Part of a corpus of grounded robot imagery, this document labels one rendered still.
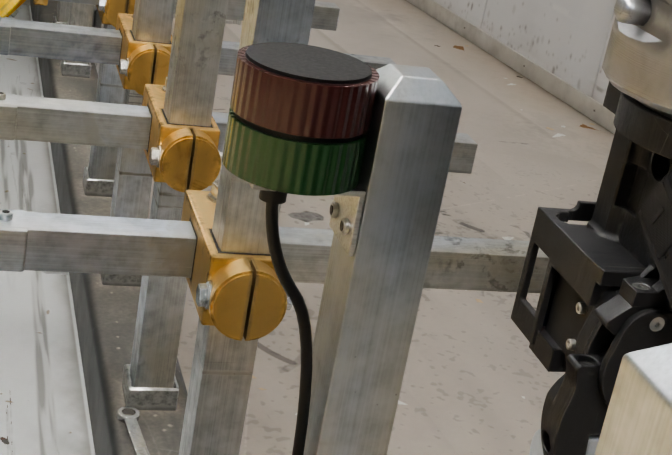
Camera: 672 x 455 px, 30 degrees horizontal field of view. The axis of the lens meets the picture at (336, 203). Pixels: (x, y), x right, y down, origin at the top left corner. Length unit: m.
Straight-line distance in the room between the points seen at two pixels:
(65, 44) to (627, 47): 0.93
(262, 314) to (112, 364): 0.43
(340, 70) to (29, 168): 1.39
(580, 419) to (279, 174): 0.15
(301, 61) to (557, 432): 0.18
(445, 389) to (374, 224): 2.23
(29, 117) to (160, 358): 0.24
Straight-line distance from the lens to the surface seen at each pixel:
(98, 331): 1.27
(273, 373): 2.69
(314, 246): 0.87
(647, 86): 0.44
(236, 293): 0.79
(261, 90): 0.50
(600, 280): 0.47
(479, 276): 0.92
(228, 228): 0.80
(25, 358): 1.38
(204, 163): 1.03
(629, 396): 0.34
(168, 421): 1.14
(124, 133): 1.08
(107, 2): 1.50
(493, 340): 3.04
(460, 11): 6.17
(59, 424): 1.27
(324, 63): 0.53
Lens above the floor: 1.30
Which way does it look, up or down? 21 degrees down
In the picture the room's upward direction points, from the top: 10 degrees clockwise
